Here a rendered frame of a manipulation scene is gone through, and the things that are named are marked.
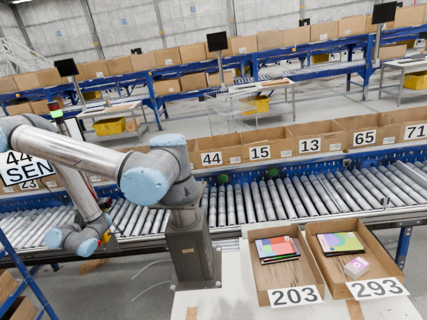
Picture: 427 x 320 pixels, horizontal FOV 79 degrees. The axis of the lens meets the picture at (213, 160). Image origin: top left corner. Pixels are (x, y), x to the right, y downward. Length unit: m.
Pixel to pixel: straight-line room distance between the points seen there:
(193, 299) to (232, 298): 0.18
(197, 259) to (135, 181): 0.57
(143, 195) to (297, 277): 0.84
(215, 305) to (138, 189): 0.68
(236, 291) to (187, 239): 0.34
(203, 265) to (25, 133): 0.92
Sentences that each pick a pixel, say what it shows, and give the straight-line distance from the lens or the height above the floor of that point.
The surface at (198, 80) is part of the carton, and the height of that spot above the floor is 1.00.
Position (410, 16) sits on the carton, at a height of 1.56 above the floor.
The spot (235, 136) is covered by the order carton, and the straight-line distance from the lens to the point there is 2.31.
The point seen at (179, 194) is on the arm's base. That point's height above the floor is 1.27.
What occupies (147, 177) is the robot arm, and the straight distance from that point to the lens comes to 0.87.
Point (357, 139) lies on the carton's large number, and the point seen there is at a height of 0.97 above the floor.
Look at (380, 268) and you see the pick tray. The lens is 1.50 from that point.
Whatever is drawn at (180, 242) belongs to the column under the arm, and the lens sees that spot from 1.25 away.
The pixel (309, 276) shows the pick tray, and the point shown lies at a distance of 1.41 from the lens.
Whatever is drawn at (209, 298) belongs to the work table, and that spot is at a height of 0.75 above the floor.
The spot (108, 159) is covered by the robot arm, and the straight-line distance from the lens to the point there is 0.99.
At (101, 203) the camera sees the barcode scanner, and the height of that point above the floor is 1.08.
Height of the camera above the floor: 1.83
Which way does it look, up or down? 25 degrees down
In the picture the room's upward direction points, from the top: 10 degrees counter-clockwise
